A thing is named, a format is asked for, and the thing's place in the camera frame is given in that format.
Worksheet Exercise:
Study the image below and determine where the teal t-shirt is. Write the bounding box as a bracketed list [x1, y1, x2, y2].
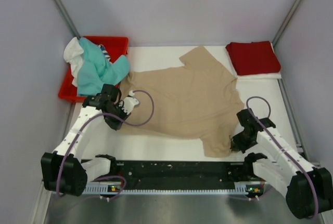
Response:
[77, 37, 130, 96]

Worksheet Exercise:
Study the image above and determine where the beige t-shirt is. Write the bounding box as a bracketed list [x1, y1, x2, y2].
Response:
[120, 46, 244, 158]

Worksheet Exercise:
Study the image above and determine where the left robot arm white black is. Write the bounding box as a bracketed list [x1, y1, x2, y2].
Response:
[41, 84, 139, 196]

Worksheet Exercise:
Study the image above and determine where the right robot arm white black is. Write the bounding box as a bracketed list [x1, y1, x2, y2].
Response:
[232, 109, 332, 219]

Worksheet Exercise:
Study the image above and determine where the red white blue striped shirt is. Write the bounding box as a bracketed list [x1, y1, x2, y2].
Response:
[98, 44, 111, 66]

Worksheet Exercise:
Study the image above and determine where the red plastic bin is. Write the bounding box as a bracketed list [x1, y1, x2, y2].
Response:
[58, 36, 129, 103]

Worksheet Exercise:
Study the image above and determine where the white t-shirt in bin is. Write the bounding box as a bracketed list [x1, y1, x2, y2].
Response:
[63, 37, 84, 87]

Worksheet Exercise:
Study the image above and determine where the folded white t-shirt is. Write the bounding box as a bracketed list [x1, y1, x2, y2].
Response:
[234, 41, 283, 81]

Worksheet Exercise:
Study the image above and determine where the folded red t-shirt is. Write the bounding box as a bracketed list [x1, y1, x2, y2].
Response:
[226, 41, 281, 76]

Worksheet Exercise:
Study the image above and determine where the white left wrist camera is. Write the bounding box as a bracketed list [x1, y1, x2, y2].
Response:
[121, 90, 140, 115]

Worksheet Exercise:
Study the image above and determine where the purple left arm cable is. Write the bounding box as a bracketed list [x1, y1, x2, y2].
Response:
[55, 89, 155, 203]

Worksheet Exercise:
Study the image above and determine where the right aluminium side rail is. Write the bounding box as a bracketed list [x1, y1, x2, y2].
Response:
[277, 78, 309, 160]

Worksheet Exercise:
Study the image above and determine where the aluminium front rail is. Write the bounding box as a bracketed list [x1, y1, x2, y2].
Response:
[41, 159, 260, 191]

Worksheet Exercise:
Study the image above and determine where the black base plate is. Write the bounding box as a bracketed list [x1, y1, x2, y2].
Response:
[88, 160, 263, 190]

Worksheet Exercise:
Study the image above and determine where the light blue cable duct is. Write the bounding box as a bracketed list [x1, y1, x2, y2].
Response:
[82, 181, 263, 197]

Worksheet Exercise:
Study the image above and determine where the left aluminium corner post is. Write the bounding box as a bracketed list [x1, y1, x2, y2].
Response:
[53, 0, 80, 38]

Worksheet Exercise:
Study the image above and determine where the aluminium corner post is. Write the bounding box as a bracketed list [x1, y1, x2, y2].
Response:
[53, 0, 80, 38]
[272, 0, 304, 48]

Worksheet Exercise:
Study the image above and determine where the right aluminium corner post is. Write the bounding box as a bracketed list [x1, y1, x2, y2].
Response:
[272, 0, 304, 48]

